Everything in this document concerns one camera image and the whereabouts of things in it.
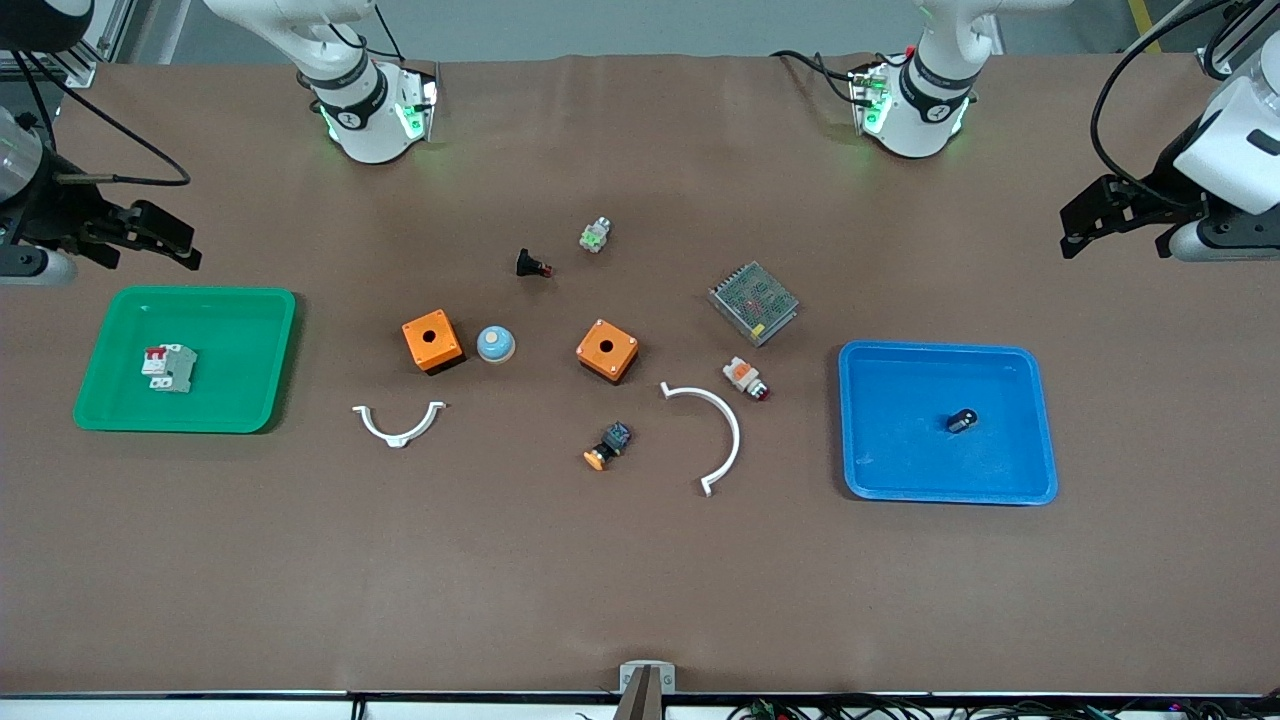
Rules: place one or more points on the orange button enclosure box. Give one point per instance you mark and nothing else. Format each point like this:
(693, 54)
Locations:
(620, 360)
(445, 350)

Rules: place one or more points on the aluminium profile frame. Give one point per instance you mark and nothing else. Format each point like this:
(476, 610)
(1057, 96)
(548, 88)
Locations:
(85, 68)

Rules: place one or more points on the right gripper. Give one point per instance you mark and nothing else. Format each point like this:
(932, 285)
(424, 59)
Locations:
(58, 210)

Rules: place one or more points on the dark camera mount pole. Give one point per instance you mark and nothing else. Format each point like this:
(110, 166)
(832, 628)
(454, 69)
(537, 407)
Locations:
(642, 700)

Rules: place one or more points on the grey metal clamp bracket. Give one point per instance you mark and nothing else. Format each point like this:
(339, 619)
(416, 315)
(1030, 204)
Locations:
(630, 675)

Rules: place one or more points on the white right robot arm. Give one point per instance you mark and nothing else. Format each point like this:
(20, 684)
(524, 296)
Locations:
(365, 120)

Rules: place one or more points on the black red switch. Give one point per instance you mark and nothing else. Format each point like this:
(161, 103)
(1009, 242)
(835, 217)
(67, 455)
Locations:
(528, 263)

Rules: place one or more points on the white table edge rail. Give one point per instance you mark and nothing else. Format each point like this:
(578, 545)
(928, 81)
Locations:
(200, 708)

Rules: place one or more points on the white red circuit breaker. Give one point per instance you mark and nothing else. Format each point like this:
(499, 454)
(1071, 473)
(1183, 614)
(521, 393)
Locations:
(170, 368)

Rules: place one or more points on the orange mushroom push button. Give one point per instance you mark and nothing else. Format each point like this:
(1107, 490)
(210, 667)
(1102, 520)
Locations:
(610, 443)

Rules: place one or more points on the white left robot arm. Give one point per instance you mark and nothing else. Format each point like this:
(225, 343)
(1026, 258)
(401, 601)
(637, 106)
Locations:
(915, 115)

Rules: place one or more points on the large white curved bracket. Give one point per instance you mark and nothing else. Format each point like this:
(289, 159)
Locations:
(735, 425)

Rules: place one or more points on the small white curved bracket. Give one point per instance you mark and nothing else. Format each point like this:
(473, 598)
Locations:
(400, 438)

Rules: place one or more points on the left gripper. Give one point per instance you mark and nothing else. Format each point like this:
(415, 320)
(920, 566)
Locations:
(1163, 187)

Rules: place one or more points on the black cylindrical capacitor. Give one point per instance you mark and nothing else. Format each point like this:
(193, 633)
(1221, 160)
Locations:
(962, 420)

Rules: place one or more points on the blue plastic tray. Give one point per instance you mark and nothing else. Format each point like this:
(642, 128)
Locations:
(900, 420)

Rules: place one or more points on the brown table mat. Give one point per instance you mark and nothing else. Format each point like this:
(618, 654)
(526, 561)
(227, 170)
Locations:
(640, 580)

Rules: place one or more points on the green white push button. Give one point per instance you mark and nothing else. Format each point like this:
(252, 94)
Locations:
(595, 236)

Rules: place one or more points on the green plastic tray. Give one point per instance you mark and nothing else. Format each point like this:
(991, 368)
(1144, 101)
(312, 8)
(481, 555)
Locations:
(230, 340)

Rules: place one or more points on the blue dome button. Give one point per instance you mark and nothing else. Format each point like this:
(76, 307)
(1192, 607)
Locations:
(496, 344)

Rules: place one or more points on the white orange indicator light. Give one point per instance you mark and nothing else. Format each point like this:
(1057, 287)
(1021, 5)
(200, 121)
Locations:
(742, 376)

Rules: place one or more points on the metal mesh power supply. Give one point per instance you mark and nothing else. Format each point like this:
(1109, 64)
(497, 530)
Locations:
(755, 303)

